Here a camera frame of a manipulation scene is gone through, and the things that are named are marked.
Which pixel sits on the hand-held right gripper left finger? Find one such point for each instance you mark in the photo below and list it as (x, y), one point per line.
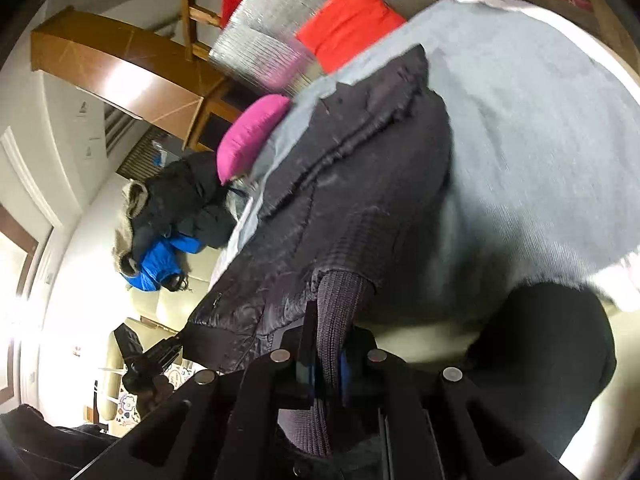
(306, 375)

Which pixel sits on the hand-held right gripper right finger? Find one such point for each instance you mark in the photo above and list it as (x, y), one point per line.
(345, 375)

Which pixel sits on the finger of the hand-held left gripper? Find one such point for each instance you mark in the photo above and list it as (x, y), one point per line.
(127, 345)

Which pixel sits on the dark quilted zip jacket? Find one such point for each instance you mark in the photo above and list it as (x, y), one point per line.
(350, 185)

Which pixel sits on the printed cloth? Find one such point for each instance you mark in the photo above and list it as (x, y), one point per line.
(130, 405)

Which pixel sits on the cream sofa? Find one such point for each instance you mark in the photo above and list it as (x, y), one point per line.
(155, 310)

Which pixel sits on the blue jacket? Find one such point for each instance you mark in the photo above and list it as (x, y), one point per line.
(155, 265)

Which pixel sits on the beige fleece garment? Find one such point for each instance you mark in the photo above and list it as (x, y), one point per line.
(125, 230)

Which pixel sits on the dark cloth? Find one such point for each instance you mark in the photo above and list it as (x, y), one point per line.
(45, 445)

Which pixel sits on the black puffer jacket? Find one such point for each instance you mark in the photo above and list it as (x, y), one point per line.
(185, 195)

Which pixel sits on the person's black trouser leg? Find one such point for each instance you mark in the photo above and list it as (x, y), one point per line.
(545, 360)

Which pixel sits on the pink pillow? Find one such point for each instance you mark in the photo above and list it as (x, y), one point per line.
(247, 135)

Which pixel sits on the wooden cabinet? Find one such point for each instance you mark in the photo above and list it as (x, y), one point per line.
(125, 70)

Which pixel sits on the grey bed sheet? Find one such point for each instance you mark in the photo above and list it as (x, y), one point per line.
(525, 135)

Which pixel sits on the silver foil mat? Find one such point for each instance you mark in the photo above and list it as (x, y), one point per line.
(260, 45)

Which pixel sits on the wooden railing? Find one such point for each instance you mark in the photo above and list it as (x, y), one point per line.
(192, 10)

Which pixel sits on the red pillow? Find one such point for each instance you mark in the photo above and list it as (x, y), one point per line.
(350, 22)

